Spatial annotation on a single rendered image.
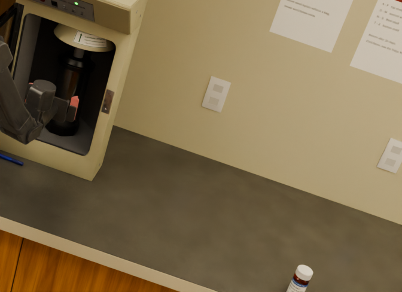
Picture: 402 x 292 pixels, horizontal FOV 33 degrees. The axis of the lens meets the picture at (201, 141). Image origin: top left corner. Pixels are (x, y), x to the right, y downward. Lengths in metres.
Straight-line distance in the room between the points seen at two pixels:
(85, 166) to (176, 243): 0.36
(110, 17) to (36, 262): 0.67
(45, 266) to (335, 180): 1.05
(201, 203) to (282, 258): 0.30
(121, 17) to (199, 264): 0.67
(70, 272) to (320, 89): 1.00
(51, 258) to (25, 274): 0.10
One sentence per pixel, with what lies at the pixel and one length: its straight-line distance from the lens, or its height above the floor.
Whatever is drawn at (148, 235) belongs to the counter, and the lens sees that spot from 1.83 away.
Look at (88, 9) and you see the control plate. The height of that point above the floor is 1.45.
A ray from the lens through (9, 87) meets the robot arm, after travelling 1.49.
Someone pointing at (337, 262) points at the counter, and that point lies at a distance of 2.05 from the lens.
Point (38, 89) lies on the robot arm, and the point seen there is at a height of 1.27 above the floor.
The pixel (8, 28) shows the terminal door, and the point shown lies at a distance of 1.82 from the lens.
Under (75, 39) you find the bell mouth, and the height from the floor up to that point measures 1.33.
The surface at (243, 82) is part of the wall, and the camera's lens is 2.24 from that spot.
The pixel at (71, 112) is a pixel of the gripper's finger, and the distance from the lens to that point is 1.82.
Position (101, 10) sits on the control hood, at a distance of 1.71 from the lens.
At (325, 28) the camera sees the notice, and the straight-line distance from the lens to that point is 2.18.
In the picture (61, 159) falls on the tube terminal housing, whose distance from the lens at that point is 1.98.
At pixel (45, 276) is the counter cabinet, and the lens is 1.86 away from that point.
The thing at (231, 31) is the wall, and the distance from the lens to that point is 2.19.
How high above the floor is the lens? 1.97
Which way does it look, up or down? 25 degrees down
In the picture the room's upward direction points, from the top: 19 degrees clockwise
